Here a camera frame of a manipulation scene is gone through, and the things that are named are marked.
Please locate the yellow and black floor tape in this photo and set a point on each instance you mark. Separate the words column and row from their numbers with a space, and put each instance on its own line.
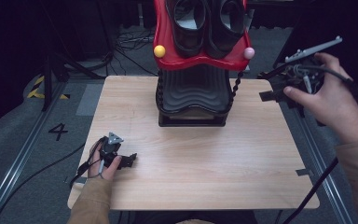
column 37, row 88

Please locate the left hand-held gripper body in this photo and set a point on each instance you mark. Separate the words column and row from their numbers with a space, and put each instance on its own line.
column 109, row 151

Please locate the black tripod stand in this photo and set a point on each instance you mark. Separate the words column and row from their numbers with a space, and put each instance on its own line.
column 56, row 70

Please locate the red and black shoe rack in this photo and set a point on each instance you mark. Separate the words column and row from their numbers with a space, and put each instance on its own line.
column 195, row 93

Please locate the person's left hand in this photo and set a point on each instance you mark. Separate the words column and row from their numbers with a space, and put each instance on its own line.
column 107, row 172

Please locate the person's right hand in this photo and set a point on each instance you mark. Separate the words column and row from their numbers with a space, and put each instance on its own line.
column 338, row 105

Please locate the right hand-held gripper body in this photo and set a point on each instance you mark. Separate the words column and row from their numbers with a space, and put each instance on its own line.
column 301, row 76

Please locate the black metal stand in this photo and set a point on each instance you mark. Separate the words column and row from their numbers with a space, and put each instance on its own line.
column 278, row 70

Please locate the black leather shoe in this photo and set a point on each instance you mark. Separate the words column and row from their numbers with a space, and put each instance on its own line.
column 188, row 37
column 227, row 40

